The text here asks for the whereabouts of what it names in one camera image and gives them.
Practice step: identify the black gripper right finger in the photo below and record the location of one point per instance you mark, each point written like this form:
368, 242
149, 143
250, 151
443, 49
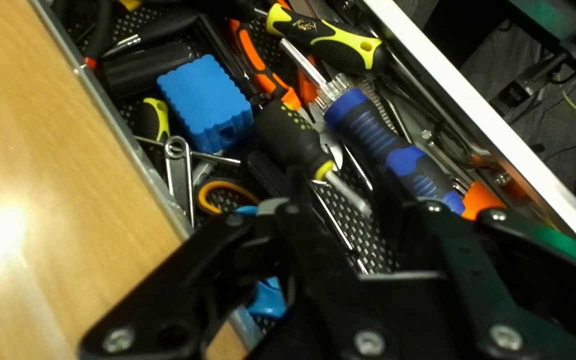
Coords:
475, 301

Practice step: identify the small black yellow tool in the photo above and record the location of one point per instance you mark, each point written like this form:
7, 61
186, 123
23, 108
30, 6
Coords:
151, 121

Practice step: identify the grey workbench cabinet wood top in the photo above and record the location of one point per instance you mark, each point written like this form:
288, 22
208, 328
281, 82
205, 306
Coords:
35, 132

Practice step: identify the blue plastic bit box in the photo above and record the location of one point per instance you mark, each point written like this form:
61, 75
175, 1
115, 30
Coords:
205, 101

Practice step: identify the silver metal wrench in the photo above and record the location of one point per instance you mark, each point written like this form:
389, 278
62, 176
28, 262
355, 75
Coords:
181, 180

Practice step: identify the grey metal tool drawer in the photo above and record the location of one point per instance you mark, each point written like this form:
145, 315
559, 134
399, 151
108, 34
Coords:
500, 130

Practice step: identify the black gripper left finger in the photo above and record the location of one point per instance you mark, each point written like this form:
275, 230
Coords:
168, 301

